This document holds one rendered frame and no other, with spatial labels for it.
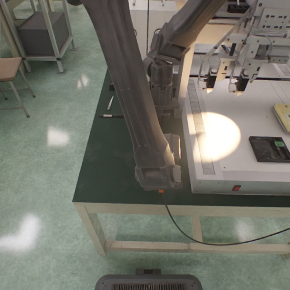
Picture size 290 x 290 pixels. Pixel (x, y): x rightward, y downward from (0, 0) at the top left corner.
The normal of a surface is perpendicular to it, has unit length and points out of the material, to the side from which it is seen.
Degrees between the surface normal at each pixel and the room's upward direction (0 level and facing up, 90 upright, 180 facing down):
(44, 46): 90
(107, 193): 0
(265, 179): 0
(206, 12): 117
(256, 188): 90
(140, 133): 75
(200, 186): 90
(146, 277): 45
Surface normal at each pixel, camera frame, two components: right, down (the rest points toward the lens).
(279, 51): -0.02, 0.75
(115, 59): -0.32, 0.51
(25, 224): 0.02, -0.66
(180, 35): 0.02, 0.97
